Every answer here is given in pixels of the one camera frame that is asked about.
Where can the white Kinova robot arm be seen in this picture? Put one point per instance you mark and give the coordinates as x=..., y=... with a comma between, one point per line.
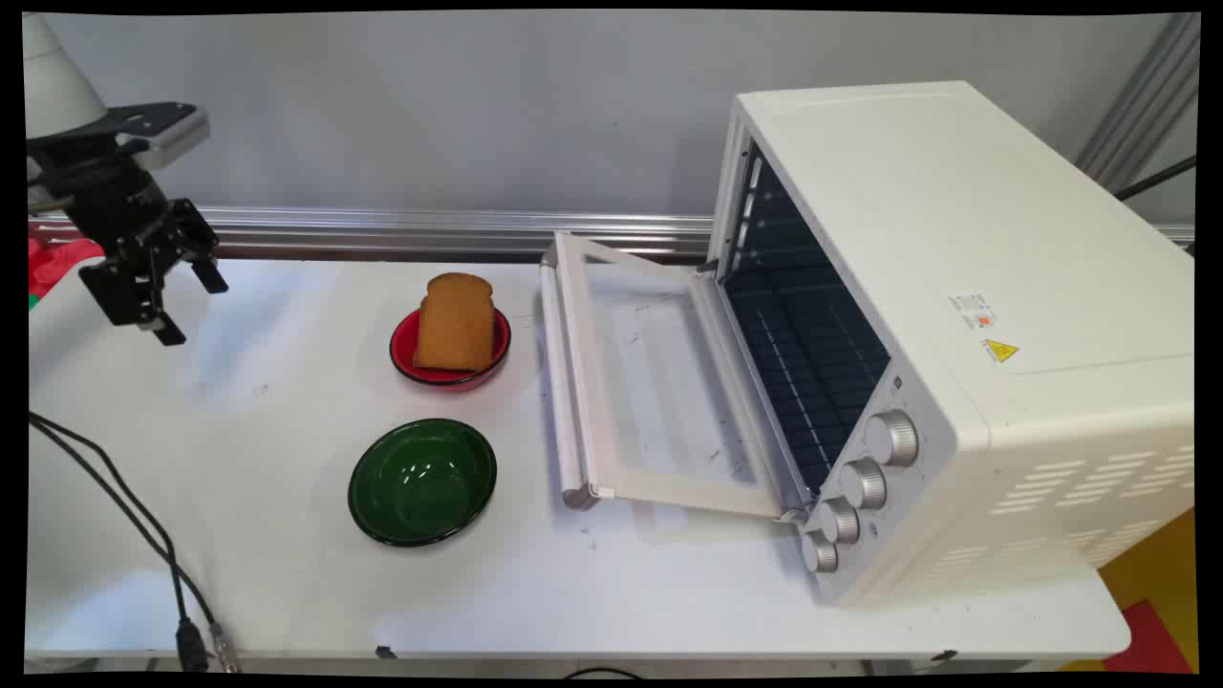
x=53, y=81

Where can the red cloth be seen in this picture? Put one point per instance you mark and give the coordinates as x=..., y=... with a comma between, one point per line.
x=59, y=263

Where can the aluminium frame rail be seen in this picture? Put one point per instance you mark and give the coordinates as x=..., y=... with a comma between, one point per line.
x=430, y=234

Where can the large silver oven knob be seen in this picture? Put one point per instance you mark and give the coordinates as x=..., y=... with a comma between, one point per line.
x=892, y=438

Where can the green bowl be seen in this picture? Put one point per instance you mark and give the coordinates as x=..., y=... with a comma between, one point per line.
x=421, y=483

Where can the white oven door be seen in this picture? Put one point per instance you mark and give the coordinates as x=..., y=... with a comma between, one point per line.
x=650, y=382

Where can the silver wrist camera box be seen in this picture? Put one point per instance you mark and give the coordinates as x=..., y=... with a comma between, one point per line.
x=153, y=129

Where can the red bowl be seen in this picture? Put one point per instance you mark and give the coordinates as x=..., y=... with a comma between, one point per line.
x=449, y=368

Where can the small silver oven knob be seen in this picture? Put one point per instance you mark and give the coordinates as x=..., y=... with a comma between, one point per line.
x=819, y=552

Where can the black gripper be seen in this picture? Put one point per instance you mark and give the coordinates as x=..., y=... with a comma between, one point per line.
x=115, y=205

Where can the brown bread slice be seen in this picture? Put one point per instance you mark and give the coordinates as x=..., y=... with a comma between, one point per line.
x=456, y=323

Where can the aluminium frame post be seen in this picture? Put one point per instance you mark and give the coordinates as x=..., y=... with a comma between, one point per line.
x=1142, y=105

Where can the white toaster oven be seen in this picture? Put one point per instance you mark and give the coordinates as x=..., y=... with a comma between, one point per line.
x=955, y=334

